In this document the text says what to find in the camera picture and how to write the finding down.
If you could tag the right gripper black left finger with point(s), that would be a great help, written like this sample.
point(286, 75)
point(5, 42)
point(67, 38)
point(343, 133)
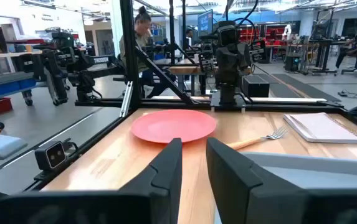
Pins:
point(165, 174)

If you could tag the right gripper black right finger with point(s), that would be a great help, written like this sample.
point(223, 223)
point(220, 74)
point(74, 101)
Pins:
point(228, 174)

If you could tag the red plastic plate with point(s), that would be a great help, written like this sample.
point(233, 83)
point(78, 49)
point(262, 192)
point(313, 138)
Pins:
point(173, 126)

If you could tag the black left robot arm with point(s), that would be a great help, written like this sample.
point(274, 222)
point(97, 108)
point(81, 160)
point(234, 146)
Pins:
point(231, 68)

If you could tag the black background robot arm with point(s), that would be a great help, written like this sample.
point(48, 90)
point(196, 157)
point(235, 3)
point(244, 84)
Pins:
point(81, 62)

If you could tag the grey plastic tray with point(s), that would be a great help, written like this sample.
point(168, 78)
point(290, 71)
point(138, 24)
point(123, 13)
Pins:
point(321, 171)

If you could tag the black computer monitor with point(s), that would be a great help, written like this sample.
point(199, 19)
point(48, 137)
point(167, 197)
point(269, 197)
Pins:
point(205, 22)

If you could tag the black box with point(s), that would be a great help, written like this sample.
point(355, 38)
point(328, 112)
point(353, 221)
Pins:
point(255, 86)

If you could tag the wooden background table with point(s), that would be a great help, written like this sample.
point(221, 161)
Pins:
point(181, 70)

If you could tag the black floor mat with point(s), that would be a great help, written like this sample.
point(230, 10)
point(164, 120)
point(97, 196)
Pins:
point(306, 87)

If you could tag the grey cart with blue bins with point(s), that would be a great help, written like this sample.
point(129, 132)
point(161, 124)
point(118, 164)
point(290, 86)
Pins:
point(3, 81)

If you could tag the small black table camera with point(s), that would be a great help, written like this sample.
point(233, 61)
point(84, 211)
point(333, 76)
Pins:
point(51, 155)

